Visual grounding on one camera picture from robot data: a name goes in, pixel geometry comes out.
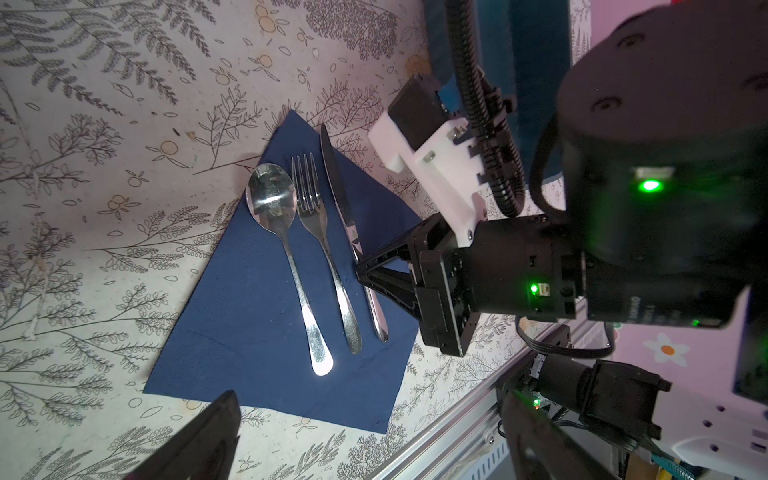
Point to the dark blue paper napkin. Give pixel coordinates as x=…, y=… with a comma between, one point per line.
x=264, y=321

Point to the silver fork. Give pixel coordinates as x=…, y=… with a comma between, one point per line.
x=313, y=216

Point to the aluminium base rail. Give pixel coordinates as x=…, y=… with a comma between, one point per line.
x=466, y=432

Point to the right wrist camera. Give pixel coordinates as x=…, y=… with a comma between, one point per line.
x=417, y=133

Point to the silver table knife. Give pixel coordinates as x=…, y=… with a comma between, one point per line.
x=344, y=209

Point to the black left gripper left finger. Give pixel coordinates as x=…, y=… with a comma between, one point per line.
x=203, y=449

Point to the teal plastic tray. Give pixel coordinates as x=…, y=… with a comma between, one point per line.
x=523, y=47

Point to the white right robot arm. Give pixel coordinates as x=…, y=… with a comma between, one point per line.
x=646, y=201

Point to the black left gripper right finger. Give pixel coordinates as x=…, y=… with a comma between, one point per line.
x=539, y=449

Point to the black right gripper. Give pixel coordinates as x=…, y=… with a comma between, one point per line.
x=529, y=267

